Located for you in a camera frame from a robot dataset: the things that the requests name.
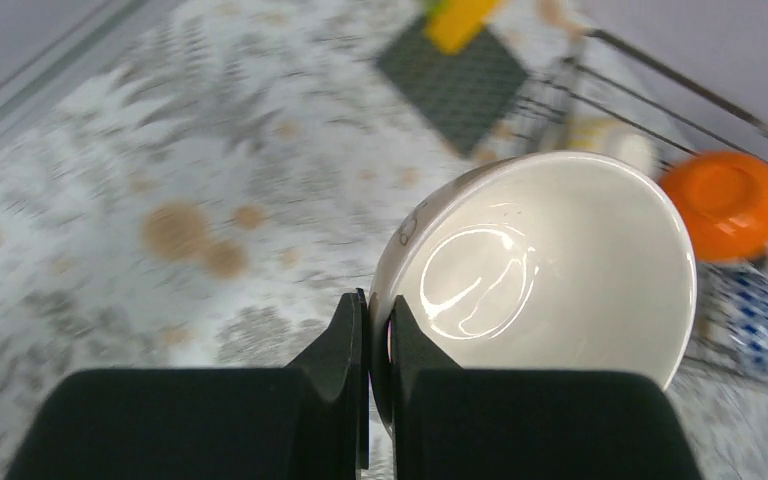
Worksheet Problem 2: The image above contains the blue patterned bowl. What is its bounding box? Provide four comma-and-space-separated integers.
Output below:
693, 262, 768, 379

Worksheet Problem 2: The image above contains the orange bowl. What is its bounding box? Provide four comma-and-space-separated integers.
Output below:
659, 151, 768, 264

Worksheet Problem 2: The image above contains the black wire dish rack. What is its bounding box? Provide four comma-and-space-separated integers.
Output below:
505, 29, 768, 391

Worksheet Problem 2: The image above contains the cream white bowl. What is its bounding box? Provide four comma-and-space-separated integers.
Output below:
370, 151, 698, 428

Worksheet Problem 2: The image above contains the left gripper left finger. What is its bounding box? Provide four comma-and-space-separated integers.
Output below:
7, 290, 369, 479

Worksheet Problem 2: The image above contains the yellow dotted white bowl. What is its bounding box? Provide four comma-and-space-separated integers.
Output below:
538, 116, 658, 178

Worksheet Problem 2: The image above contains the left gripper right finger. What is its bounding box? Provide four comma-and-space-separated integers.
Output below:
390, 298, 701, 479

